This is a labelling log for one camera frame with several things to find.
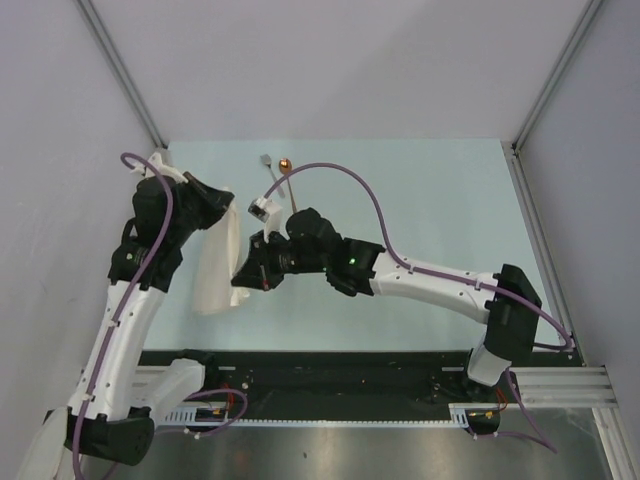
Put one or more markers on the white slotted cable duct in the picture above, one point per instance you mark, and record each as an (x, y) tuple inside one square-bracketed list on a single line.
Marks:
[(453, 415)]

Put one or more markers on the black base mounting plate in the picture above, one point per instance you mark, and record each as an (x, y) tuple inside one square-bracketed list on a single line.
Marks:
[(431, 377)]

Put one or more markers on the aluminium frame post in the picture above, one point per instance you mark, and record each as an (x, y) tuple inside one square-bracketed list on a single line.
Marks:
[(568, 52), (114, 61)]

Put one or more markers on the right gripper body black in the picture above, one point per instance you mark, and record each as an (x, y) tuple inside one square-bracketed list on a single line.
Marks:
[(276, 260)]

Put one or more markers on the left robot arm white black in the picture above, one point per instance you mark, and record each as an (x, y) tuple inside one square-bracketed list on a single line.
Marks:
[(108, 418)]

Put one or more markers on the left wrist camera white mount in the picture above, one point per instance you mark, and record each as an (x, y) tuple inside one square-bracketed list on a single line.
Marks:
[(158, 162)]

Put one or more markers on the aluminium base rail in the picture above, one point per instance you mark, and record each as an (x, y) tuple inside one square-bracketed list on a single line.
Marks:
[(564, 387)]

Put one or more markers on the white cloth napkin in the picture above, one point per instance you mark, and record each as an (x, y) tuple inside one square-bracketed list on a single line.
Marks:
[(219, 260)]

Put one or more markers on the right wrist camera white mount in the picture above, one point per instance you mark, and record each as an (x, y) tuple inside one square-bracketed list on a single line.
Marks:
[(269, 213)]

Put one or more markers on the left aluminium frame post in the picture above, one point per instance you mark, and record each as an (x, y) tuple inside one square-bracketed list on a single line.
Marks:
[(114, 61)]

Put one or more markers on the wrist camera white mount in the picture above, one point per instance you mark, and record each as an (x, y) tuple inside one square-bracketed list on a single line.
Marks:
[(158, 162), (269, 213)]

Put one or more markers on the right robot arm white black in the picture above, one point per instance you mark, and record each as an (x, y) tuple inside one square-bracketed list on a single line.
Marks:
[(505, 303)]

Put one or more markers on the right aluminium frame post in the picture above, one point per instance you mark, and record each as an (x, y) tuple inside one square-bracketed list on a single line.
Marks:
[(568, 52)]

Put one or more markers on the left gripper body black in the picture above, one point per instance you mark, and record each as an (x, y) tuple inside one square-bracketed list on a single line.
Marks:
[(202, 210)]

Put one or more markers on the silver fork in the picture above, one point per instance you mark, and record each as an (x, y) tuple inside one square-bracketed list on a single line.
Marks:
[(267, 162)]

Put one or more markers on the copper spoon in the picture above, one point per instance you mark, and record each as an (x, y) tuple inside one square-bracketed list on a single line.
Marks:
[(285, 168)]

